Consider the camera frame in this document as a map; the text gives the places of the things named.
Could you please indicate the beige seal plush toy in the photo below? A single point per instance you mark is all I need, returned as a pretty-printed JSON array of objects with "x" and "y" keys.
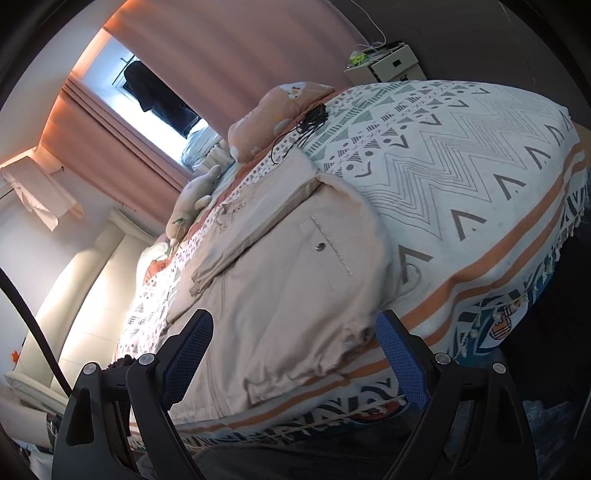
[{"x": 196, "y": 198}]

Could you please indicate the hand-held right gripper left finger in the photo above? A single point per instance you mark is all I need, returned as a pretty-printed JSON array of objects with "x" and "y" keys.
[{"x": 187, "y": 355}]

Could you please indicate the pale green pillow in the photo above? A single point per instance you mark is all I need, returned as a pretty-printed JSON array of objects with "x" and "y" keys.
[{"x": 154, "y": 251}]

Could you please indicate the light blue bedding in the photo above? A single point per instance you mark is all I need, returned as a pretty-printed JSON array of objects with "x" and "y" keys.
[{"x": 203, "y": 143}]

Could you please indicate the hanging dark coat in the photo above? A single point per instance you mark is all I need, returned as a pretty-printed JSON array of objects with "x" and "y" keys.
[{"x": 161, "y": 97}]

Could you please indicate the white nightstand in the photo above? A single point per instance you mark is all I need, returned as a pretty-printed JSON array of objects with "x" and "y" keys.
[{"x": 392, "y": 64}]

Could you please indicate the cream padded headboard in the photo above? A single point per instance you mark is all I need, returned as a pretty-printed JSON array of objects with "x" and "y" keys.
[{"x": 92, "y": 286}]

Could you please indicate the patterned bedspread bed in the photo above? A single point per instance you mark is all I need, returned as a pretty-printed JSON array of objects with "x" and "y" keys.
[{"x": 461, "y": 161}]

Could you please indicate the bear print pillow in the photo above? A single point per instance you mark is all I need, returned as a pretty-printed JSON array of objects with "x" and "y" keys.
[{"x": 272, "y": 115}]

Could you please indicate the pink curtain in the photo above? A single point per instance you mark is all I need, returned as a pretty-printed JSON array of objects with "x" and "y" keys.
[
  {"x": 120, "y": 134},
  {"x": 258, "y": 50}
]

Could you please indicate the green item on nightstand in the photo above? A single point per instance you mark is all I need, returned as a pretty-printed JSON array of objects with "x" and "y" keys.
[{"x": 358, "y": 58}]

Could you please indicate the beige zip jacket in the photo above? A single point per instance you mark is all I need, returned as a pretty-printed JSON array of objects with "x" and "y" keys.
[{"x": 286, "y": 286}]

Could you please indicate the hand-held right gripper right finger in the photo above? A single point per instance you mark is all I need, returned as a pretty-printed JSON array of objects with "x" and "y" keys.
[{"x": 399, "y": 357}]

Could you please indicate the hanging white shirt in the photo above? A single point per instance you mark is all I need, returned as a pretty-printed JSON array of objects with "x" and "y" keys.
[{"x": 37, "y": 194}]

